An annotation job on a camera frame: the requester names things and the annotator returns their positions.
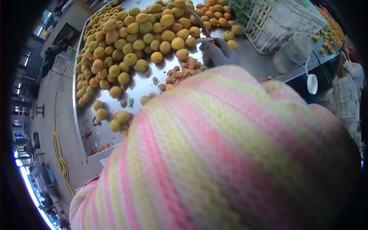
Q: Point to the person's right fingers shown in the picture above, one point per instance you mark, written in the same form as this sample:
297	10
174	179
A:
207	53

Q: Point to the pile of yellow apricots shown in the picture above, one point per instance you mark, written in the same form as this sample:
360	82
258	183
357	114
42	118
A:
129	46

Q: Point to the pile of brown apricot pits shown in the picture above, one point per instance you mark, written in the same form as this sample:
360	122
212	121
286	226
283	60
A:
182	73

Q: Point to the white lattice crate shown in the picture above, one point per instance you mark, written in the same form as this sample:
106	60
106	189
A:
343	97

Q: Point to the white plastic crate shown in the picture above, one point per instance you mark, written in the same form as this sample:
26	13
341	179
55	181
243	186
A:
276	20

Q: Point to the curved blade knife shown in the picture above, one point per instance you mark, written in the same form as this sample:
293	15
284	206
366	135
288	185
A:
201	24

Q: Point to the stack of white crates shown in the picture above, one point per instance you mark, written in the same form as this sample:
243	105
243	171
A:
61	64

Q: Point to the person's body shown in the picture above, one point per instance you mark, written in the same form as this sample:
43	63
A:
82	207

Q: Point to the person's right hand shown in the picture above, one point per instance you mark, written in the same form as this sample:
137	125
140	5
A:
222	56

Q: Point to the clear plastic container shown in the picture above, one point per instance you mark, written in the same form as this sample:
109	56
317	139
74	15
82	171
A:
293	51

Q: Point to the white tape roll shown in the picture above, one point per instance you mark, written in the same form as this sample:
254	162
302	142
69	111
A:
312	84

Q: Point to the dark metal stool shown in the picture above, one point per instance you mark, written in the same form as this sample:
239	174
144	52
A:
40	110

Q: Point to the heap of orange apricots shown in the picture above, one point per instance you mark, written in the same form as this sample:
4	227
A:
332	28

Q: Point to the green leaf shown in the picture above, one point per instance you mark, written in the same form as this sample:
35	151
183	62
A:
131	102
155	81

